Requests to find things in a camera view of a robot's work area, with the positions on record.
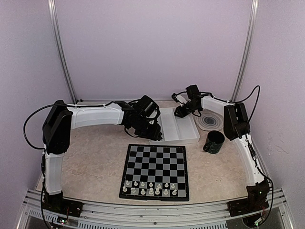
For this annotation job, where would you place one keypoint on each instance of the black and silver chessboard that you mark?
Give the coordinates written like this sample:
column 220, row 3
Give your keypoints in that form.
column 159, row 165

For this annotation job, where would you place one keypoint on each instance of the white bishop first row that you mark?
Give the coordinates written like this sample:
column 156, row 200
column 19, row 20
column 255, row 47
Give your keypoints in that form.
column 165, row 191

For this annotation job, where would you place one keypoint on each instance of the white plastic divided tray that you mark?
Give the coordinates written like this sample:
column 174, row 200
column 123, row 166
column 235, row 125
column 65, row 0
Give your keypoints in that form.
column 176, row 131

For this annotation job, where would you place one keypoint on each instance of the right aluminium frame post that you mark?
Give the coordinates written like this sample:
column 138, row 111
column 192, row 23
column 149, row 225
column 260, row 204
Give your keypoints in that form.
column 246, row 51

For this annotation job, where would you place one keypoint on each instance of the aluminium frame post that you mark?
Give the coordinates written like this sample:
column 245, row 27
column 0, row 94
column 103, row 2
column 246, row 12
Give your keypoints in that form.
column 60, row 49
column 246, row 51

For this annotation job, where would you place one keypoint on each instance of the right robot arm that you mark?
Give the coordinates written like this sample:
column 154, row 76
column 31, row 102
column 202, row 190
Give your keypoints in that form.
column 236, row 128

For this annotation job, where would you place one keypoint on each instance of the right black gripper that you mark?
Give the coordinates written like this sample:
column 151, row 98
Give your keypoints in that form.
column 179, row 111

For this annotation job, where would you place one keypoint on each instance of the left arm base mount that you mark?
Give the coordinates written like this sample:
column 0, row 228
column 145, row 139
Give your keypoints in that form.
column 65, row 207

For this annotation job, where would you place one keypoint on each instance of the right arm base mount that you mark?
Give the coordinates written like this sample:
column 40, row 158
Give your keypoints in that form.
column 242, row 206

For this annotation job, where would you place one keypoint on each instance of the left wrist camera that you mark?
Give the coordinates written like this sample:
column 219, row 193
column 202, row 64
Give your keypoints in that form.
column 155, row 115

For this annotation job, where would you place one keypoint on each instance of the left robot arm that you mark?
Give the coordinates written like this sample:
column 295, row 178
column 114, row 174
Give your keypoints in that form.
column 140, row 115

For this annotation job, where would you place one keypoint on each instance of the white chess rook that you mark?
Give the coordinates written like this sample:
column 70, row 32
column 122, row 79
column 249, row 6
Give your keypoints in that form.
column 157, row 191

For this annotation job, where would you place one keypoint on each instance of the white plate with rings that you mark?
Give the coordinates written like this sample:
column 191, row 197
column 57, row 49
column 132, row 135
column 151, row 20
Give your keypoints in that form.
column 210, row 121

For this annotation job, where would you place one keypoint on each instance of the dark green mug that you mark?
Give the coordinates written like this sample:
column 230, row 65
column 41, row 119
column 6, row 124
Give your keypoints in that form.
column 214, row 142

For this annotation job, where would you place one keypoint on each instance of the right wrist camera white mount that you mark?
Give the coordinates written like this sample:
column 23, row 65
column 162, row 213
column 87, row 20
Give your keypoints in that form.
column 178, row 98

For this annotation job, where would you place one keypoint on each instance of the left aluminium frame post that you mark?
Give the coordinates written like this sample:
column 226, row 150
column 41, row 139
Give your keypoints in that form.
column 60, row 49

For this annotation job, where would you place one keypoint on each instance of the white chess pawn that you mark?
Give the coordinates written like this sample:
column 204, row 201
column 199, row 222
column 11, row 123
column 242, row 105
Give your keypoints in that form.
column 142, row 191

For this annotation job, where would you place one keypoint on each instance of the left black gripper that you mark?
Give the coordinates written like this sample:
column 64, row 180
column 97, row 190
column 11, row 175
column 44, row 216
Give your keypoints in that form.
column 154, row 135

